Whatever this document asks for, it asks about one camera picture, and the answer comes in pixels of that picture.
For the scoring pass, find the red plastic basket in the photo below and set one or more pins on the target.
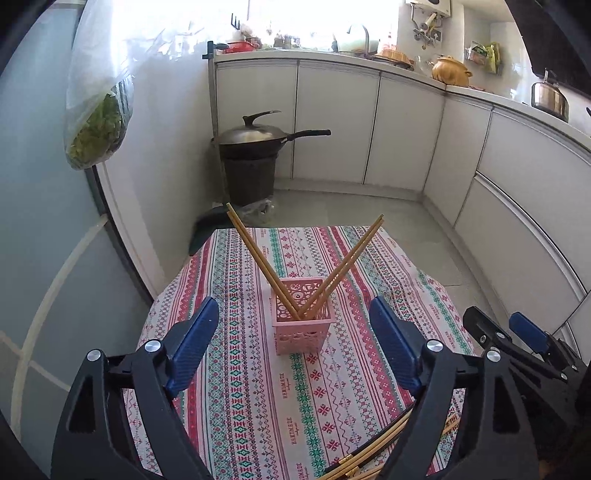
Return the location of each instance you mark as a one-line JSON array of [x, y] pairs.
[[238, 46]]

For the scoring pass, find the wall rack with packets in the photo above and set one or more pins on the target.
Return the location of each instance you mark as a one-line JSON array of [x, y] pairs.
[[485, 55]]

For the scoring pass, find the clear bag of greens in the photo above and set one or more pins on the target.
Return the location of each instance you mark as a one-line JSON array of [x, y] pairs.
[[97, 129]]

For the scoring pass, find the grey metal pole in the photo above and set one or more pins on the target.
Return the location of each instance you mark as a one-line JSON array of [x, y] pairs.
[[214, 115]]

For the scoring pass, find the patterned striped tablecloth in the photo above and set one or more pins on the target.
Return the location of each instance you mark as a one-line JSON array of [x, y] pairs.
[[277, 406]]

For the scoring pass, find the black wall hook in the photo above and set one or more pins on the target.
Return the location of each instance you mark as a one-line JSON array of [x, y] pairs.
[[235, 23]]

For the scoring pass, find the metal sink faucet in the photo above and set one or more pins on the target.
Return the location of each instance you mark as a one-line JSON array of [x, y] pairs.
[[364, 34]]

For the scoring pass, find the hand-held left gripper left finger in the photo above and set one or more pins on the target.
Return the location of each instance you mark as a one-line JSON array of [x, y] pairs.
[[191, 341]]

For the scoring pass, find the bunch of wooden chopsticks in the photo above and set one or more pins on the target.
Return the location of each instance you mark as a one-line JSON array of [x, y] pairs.
[[369, 441]]

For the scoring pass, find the metal water valves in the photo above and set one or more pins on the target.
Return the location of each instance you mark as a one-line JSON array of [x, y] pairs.
[[427, 30]]

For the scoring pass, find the white kitchen cabinets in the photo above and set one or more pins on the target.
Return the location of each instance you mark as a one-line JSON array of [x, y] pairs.
[[406, 129]]

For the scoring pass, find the pink perforated chopstick holder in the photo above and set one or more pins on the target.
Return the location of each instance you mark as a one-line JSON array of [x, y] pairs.
[[302, 334]]

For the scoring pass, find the black range hood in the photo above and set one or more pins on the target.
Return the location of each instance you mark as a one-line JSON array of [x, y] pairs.
[[558, 37]]

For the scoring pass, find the yellow clay pot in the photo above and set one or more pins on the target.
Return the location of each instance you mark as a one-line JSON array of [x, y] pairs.
[[450, 71]]

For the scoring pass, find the black chopstick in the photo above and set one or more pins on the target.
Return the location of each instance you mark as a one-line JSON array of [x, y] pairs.
[[362, 454]]

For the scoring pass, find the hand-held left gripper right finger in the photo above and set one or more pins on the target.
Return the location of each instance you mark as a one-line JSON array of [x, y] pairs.
[[397, 341]]

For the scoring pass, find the black wok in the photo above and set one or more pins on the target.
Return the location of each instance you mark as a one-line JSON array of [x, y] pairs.
[[258, 150]]

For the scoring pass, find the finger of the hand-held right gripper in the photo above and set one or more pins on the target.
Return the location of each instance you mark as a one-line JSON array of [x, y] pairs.
[[531, 332], [485, 327]]

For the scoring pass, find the steel kettle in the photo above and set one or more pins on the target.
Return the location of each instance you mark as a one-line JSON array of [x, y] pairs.
[[549, 97]]

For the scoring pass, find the brown plastic bin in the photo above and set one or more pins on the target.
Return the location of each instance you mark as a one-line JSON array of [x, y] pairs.
[[249, 180]]

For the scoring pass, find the glass pot lid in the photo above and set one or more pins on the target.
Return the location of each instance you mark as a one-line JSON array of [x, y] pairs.
[[424, 64]]

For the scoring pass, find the crumpled clear plastic bag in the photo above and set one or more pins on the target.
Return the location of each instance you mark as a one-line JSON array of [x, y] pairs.
[[258, 210]]

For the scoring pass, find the dark wok lid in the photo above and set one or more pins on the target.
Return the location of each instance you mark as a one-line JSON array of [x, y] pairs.
[[251, 134]]

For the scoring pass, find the frosted glass sliding door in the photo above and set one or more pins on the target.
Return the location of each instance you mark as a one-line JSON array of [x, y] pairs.
[[46, 230]]

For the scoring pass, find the dark stool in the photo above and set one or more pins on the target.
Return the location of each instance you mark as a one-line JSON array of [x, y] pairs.
[[205, 228]]

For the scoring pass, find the wooden chopstick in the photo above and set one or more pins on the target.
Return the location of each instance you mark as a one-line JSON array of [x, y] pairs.
[[348, 258], [264, 264], [254, 253], [353, 261]]

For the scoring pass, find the woven bamboo basket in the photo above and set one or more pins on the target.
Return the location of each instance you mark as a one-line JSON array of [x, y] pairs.
[[392, 56]]

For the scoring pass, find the black clamp bracket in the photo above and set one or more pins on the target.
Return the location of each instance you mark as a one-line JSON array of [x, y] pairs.
[[211, 50]]

